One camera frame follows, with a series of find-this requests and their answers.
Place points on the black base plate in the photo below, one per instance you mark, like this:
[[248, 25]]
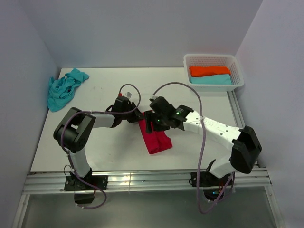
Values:
[[74, 184], [206, 179]]

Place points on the white perforated plastic basket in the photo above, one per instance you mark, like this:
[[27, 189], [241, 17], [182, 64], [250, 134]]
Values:
[[206, 60]]

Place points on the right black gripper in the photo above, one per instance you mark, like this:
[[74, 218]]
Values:
[[150, 117]]

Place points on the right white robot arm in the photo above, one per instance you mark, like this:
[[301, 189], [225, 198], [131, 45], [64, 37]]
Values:
[[242, 143]]

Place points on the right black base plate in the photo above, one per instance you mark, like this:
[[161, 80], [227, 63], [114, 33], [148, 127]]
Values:
[[206, 179]]

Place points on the crimson red t shirt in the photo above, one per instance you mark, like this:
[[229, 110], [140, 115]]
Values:
[[155, 142]]

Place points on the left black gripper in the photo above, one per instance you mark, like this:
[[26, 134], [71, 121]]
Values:
[[137, 115]]

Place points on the rolled teal t shirt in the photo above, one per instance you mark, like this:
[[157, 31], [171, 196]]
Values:
[[212, 80]]

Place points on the aluminium mounting rail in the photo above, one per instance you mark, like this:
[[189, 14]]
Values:
[[120, 153]]

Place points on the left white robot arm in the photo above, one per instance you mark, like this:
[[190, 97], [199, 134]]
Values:
[[74, 130]]

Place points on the crumpled teal t shirt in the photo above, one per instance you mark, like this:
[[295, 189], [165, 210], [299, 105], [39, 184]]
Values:
[[61, 91]]

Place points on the rolled orange t shirt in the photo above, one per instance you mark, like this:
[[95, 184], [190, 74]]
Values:
[[198, 71]]

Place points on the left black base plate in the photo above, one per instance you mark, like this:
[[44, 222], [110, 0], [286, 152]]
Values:
[[74, 184]]

